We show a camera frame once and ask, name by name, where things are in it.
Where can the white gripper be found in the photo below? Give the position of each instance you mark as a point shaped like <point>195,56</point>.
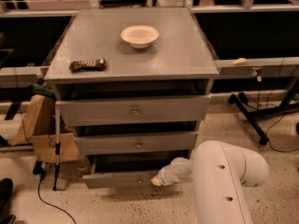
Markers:
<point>179,170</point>

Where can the grey bottom drawer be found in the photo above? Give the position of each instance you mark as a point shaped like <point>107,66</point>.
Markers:
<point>128,169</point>

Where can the grey drawer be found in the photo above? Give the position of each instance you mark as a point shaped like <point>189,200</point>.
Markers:
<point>133,110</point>
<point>128,169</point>
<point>139,137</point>

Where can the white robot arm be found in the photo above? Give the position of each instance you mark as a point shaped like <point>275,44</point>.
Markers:
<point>219,172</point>

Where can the grey middle drawer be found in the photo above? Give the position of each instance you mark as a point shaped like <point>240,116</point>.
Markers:
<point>139,137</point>

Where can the grey top drawer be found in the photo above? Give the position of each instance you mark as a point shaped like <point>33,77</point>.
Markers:
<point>133,110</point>

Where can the grey drawer cabinet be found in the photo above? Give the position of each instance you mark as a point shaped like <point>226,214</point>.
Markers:
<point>177,63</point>

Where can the silver black tripod leg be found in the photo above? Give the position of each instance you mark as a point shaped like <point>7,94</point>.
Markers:
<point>57,147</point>

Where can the dark striped snack bar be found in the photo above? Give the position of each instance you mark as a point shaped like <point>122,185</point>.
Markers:
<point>88,65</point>

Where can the brown cardboard box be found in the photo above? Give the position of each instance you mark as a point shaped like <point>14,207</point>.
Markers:
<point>37,127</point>

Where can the white bowl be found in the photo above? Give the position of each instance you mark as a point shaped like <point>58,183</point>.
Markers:
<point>139,36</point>

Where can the yellow foam scrap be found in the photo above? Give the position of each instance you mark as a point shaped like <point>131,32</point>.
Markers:
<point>239,61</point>

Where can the black stand base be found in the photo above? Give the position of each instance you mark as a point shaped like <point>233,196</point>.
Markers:
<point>285,107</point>

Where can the green tool handle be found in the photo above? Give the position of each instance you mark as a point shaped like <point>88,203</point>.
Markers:
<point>41,90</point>

